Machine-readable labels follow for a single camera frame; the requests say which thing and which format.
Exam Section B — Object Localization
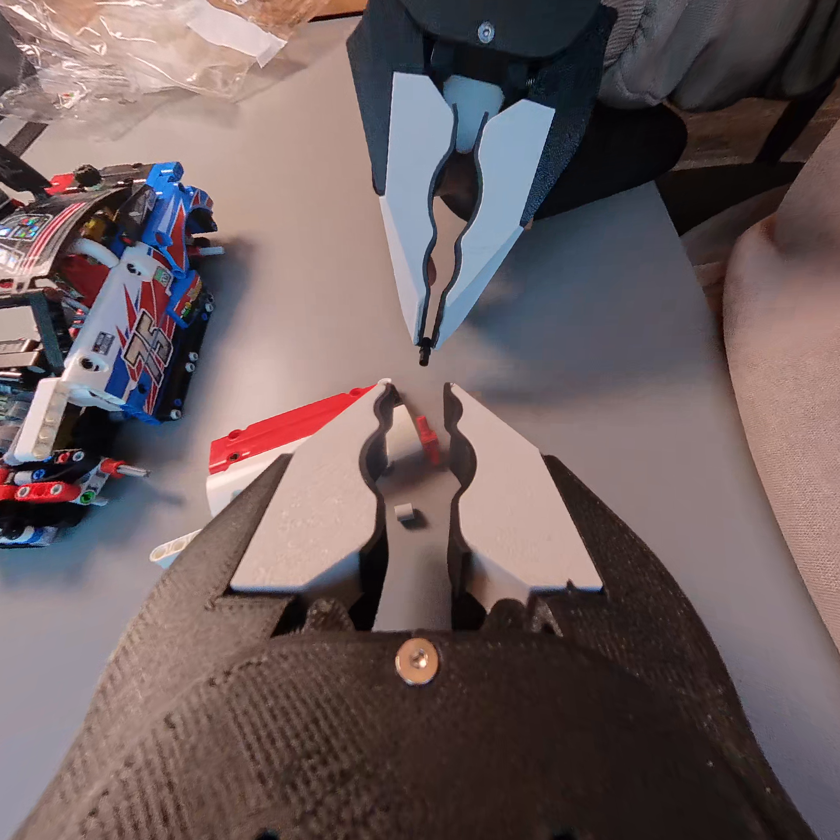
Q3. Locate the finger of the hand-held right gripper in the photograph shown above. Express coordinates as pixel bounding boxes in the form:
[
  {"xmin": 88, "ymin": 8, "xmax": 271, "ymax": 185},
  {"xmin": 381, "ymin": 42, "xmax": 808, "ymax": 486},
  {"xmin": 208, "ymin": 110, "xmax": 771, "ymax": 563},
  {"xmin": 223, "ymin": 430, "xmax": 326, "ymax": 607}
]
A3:
[
  {"xmin": 427, "ymin": 98, "xmax": 557, "ymax": 350},
  {"xmin": 379, "ymin": 71, "xmax": 457, "ymax": 347}
]

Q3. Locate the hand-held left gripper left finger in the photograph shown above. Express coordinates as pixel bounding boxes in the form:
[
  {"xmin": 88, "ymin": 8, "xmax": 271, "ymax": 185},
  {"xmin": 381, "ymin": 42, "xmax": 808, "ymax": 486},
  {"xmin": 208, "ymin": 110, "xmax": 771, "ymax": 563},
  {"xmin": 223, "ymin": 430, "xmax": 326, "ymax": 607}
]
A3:
[{"xmin": 230, "ymin": 382, "xmax": 403, "ymax": 632}]

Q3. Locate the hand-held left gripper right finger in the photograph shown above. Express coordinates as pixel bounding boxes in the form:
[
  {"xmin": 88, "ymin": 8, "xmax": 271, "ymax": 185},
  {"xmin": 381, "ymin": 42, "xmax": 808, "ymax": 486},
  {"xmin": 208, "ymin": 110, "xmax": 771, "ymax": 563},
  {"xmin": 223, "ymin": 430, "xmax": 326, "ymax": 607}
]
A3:
[{"xmin": 443, "ymin": 382, "xmax": 605, "ymax": 614}]

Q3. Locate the white and red lego assembly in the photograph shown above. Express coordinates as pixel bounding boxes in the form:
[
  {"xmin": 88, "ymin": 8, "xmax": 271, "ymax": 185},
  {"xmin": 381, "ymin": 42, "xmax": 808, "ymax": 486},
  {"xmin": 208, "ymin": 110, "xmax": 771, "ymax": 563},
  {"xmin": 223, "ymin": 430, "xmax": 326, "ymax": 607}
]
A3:
[{"xmin": 150, "ymin": 377, "xmax": 442, "ymax": 568}]

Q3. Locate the blue white lego race car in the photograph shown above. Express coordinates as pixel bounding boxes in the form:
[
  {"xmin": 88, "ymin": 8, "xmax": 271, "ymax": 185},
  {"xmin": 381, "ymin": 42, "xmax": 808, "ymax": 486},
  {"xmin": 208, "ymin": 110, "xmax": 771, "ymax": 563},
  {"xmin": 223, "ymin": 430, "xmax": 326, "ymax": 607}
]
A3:
[{"xmin": 0, "ymin": 161, "xmax": 227, "ymax": 549}]

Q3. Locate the person's right hand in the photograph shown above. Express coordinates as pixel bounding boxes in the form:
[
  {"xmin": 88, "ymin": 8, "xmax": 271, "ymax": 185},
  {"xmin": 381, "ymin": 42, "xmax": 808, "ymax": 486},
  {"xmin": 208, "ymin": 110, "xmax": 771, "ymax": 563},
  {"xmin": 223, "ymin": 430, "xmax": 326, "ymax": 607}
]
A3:
[{"xmin": 434, "ymin": 157, "xmax": 483, "ymax": 214}]

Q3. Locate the black padded armrest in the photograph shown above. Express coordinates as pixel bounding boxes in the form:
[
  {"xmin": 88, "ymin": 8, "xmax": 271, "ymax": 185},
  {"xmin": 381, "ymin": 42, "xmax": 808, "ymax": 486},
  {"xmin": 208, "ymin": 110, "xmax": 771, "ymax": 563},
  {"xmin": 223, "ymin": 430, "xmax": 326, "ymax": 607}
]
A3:
[{"xmin": 538, "ymin": 101, "xmax": 690, "ymax": 221}]

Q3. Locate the clear plastic bag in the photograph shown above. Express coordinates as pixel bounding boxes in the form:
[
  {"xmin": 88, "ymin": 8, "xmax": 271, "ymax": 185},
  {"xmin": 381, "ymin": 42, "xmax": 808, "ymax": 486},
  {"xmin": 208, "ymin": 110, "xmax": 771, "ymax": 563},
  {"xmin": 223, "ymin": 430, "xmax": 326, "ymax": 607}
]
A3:
[{"xmin": 0, "ymin": 0, "xmax": 368, "ymax": 126}]

